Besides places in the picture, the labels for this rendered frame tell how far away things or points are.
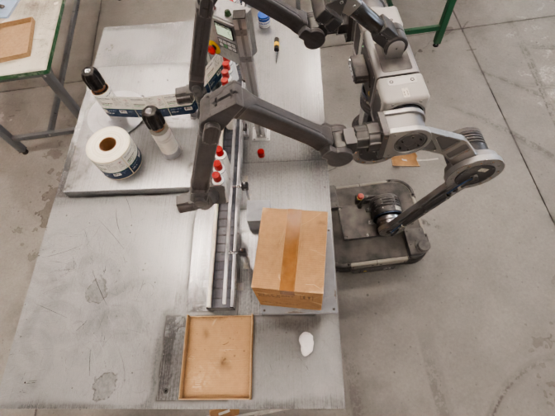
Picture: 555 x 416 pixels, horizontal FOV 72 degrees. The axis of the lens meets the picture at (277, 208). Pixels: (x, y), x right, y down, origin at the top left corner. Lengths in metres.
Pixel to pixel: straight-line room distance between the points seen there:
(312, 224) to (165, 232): 0.72
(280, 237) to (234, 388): 0.59
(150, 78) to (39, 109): 1.78
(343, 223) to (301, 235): 0.99
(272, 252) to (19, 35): 2.34
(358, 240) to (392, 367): 0.74
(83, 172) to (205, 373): 1.10
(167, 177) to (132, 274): 0.47
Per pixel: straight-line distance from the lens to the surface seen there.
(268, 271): 1.31
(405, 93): 1.17
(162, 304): 1.68
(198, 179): 1.20
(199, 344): 1.60
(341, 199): 2.40
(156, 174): 1.88
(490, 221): 2.84
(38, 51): 2.94
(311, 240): 1.34
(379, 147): 1.13
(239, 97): 0.93
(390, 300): 2.47
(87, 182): 2.01
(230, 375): 1.56
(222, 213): 1.69
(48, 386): 1.83
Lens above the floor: 2.36
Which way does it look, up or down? 63 degrees down
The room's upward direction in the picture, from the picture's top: 10 degrees counter-clockwise
